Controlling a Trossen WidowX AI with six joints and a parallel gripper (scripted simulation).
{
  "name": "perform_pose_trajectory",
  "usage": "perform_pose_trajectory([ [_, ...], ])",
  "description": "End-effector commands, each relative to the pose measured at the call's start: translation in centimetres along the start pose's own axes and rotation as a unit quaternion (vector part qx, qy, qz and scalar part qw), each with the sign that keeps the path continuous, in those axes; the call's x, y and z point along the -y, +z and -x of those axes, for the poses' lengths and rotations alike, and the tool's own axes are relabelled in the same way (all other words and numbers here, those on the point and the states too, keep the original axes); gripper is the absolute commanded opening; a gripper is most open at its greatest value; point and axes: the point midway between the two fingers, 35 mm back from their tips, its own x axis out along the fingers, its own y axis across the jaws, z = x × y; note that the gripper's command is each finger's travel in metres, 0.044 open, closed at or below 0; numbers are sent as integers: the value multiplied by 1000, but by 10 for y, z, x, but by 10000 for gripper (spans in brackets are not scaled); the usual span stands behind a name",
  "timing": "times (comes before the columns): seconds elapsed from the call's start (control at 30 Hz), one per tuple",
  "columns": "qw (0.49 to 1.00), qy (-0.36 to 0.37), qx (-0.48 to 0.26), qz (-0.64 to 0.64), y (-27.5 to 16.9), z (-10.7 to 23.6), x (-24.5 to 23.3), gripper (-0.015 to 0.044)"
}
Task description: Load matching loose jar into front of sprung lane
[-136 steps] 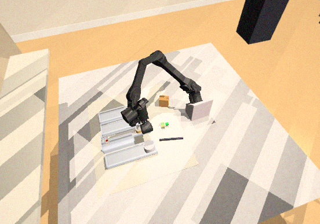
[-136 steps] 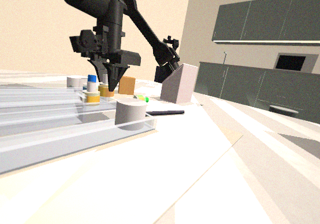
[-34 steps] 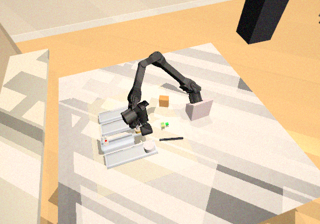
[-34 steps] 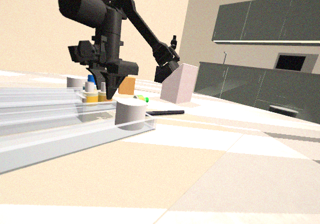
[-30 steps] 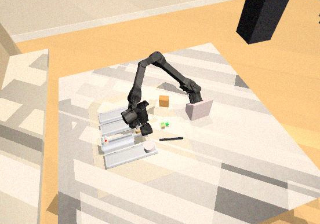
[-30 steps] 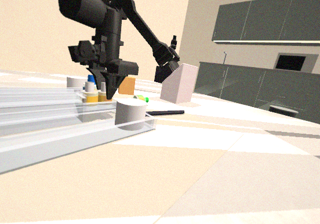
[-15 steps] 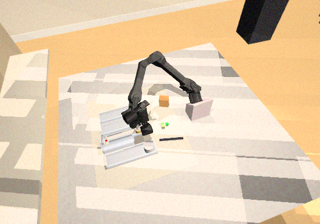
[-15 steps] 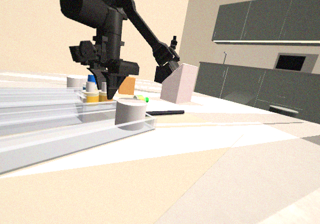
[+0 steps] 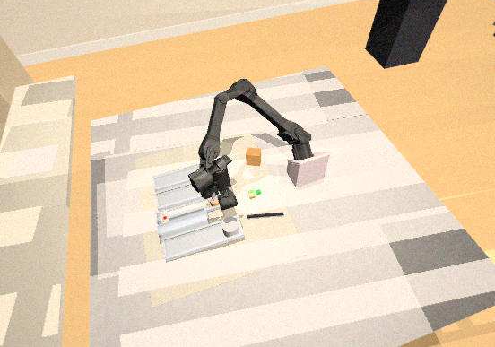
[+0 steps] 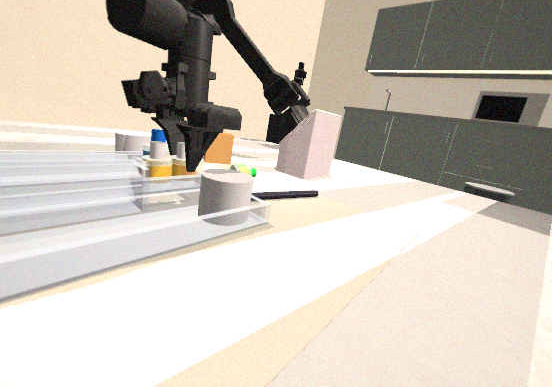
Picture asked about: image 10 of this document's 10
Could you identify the orange block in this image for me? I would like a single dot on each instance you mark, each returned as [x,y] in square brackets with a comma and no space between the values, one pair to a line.
[220,150]

